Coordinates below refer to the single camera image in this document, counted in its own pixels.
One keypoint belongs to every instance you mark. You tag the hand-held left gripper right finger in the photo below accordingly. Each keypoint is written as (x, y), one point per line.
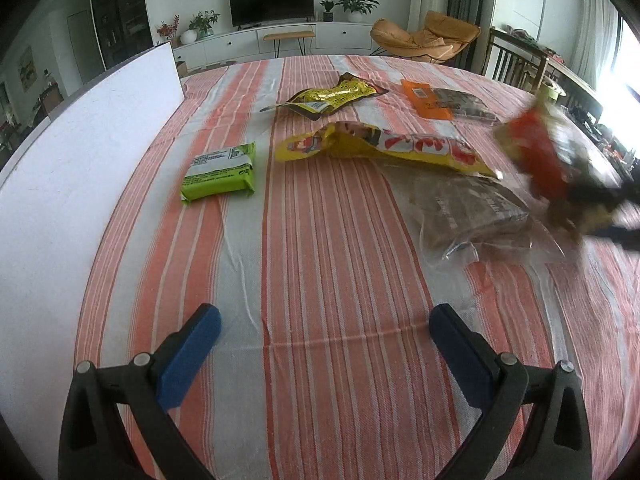
(462, 360)

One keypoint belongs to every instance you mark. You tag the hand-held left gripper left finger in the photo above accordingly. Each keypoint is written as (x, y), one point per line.
(187, 355)

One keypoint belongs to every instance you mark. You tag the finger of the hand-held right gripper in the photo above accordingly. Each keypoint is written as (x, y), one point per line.
(617, 237)
(605, 196)

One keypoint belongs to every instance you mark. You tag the red label meatball packet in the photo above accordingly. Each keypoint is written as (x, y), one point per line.
(540, 160)

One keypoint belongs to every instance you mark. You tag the clear packet of brown snacks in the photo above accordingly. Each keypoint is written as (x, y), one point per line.
(465, 205)

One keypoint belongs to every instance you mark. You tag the orange sausage packet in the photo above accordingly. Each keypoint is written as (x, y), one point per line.
(465, 105)

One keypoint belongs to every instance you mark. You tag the green snack packet white label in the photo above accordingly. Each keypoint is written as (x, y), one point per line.
(217, 175)

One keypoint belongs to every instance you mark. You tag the white cardboard box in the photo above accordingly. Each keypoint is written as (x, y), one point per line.
(75, 185)

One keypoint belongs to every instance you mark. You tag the orange snack packet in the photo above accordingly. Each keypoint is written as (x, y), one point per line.
(422, 97)

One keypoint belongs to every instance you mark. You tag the yellow and red snack packet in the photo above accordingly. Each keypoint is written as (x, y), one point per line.
(400, 147)

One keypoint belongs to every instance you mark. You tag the yellow and black snack packet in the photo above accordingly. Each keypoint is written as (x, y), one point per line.
(330, 97)

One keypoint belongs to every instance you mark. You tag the cluttered wooden side table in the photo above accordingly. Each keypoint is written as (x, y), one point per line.
(585, 90)

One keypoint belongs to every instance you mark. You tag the white sheer curtain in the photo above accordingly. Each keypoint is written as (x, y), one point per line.
(595, 35)

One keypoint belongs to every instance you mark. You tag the orange striped tablecloth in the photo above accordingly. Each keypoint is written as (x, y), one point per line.
(325, 270)

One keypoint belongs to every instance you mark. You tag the dark wooden chair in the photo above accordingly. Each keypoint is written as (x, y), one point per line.
(510, 60)

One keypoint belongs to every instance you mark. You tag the orange rocking chair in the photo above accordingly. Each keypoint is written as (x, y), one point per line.
(430, 35)

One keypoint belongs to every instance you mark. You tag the white television cabinet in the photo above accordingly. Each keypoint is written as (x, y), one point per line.
(225, 45)

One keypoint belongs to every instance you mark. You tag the large potted green plant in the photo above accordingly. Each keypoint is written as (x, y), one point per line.
(356, 5)

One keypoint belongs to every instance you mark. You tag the white round vase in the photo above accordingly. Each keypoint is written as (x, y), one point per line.
(188, 37)

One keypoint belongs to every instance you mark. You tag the red flowers in vase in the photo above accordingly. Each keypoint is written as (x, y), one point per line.
(167, 30)

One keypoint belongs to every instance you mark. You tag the leafy plant in pot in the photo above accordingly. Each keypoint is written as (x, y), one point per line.
(204, 22)

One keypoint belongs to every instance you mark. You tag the small potted green plant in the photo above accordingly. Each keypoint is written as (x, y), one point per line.
(327, 10)

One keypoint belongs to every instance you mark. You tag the small wooden bench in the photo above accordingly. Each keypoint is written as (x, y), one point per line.
(289, 36)

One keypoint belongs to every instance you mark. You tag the tall black display cabinet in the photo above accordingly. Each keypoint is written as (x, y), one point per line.
(122, 10)

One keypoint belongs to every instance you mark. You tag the black television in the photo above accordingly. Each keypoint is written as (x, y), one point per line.
(271, 2)

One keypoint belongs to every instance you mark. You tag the framed wall painting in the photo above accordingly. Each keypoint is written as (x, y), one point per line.
(27, 66)

